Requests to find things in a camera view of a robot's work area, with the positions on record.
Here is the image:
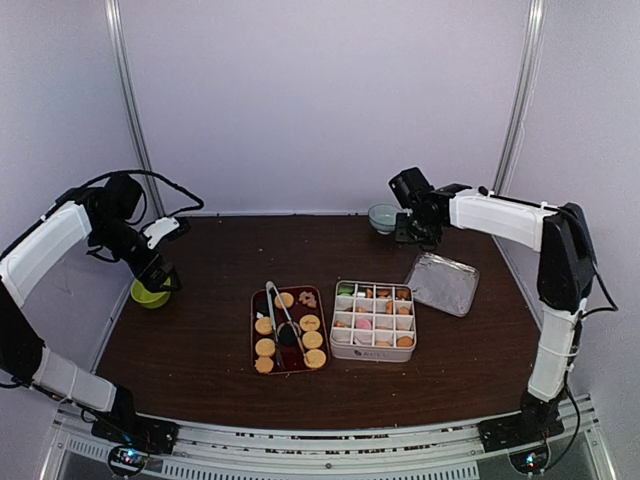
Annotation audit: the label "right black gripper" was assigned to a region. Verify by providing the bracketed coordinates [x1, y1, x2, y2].
[394, 212, 441, 246]

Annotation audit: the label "green round cookie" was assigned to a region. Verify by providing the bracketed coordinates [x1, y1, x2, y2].
[338, 285, 353, 296]

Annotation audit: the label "white handled metal tongs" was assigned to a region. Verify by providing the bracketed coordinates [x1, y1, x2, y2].
[265, 280, 306, 373]

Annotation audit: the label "smooth round tan cookie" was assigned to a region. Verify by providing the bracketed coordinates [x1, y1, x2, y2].
[396, 336, 414, 348]

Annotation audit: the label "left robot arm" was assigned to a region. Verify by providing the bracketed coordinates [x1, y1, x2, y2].
[1, 170, 190, 454]

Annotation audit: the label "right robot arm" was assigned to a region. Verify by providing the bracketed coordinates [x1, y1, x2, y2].
[389, 167, 599, 452]

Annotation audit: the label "green plastic bowl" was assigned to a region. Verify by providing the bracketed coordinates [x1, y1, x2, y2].
[130, 280, 171, 309]

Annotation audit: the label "pale blue ceramic bowl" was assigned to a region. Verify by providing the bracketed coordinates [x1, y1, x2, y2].
[368, 204, 402, 235]

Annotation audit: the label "black round cookie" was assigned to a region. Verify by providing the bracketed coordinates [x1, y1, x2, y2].
[253, 298, 270, 316]
[277, 323, 299, 347]

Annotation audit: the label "white divided cookie tin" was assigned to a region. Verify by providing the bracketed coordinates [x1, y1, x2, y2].
[330, 280, 418, 363]

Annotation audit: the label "middle left dotted cookie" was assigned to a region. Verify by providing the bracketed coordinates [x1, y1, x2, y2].
[254, 317, 273, 336]

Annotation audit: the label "brown flower cookie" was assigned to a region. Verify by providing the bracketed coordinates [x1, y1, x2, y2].
[298, 291, 317, 309]

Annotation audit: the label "bottom left round cookie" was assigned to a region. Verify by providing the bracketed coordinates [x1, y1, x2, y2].
[254, 356, 275, 374]

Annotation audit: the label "dark red cookie tray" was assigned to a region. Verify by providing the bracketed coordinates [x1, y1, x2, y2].
[250, 285, 331, 375]

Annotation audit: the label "round cookie with pink cross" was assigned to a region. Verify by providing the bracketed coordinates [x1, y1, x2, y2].
[299, 314, 321, 332]

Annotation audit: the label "dotted round cookie right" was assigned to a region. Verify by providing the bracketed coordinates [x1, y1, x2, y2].
[302, 331, 324, 350]

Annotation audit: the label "large round tan cookie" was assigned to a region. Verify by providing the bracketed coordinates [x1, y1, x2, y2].
[303, 349, 327, 370]

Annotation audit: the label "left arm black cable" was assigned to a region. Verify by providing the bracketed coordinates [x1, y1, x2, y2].
[64, 169, 205, 216]

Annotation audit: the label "right aluminium frame post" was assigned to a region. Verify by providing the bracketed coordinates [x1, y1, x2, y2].
[492, 0, 547, 194]

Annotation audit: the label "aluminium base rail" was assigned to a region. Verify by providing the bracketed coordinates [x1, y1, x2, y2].
[42, 392, 619, 480]

